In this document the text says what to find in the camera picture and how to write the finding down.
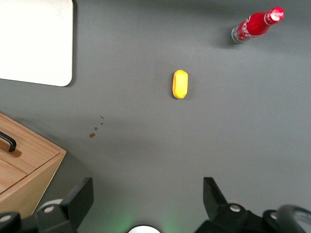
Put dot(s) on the white rectangular plastic tray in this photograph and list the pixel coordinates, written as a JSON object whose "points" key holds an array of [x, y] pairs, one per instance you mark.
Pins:
{"points": [[34, 41]]}

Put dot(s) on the wooden two-drawer cabinet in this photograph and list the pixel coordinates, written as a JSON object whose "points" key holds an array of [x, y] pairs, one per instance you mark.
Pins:
{"points": [[46, 174]]}

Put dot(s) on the red coke bottle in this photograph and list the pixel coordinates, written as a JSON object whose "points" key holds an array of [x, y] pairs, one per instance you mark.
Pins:
{"points": [[252, 24]]}

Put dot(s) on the upper wooden drawer front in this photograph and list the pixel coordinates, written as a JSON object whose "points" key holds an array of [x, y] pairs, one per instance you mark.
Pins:
{"points": [[9, 177]]}

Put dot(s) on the yellow lemon toy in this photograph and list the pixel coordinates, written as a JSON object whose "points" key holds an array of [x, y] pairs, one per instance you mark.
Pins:
{"points": [[179, 85]]}

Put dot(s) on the lower wooden drawer front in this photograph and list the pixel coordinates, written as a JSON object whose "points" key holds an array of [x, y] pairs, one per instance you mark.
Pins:
{"points": [[31, 150]]}

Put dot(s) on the wooden drawer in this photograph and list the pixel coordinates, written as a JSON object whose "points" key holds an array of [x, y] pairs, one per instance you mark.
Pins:
{"points": [[9, 177], [31, 150]]}

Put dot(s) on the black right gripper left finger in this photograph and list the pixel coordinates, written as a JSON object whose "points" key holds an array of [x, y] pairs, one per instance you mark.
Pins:
{"points": [[77, 201]]}

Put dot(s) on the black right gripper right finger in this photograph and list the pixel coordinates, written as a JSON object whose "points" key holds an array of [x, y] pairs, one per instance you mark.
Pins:
{"points": [[216, 206]]}

